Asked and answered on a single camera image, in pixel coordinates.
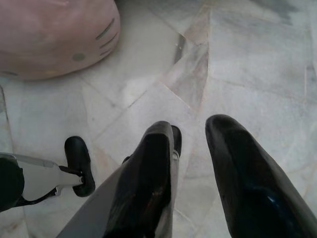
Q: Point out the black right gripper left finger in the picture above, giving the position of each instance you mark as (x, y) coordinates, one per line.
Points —
(148, 193)

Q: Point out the pink cat face pillow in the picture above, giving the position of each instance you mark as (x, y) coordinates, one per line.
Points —
(49, 37)

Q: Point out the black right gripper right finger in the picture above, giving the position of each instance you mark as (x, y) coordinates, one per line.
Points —
(247, 188)

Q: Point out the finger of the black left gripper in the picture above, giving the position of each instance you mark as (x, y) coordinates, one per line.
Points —
(86, 186)
(76, 153)

